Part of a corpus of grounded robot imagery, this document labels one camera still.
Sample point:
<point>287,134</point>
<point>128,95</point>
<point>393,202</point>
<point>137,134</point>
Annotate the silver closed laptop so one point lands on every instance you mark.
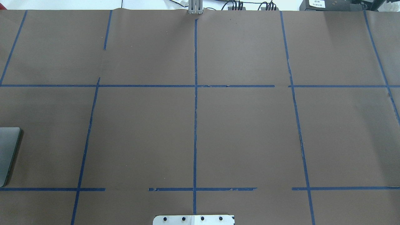
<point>9,139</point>

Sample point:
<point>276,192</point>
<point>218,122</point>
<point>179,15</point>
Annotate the grey cable connector right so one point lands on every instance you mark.
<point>267,6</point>

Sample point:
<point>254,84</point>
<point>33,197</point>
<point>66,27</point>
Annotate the black device with label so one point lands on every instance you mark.
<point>334,5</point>

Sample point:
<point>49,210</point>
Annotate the grey cable connector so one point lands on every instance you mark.
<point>236,6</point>
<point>267,6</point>

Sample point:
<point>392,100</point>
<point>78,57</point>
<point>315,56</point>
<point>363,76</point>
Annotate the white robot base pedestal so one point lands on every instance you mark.
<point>194,220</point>

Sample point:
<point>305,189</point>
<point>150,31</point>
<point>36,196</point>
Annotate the aluminium frame post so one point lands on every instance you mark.
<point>195,7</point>

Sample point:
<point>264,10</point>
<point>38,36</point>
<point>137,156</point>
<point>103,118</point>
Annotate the grey cable connector left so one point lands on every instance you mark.
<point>236,6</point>

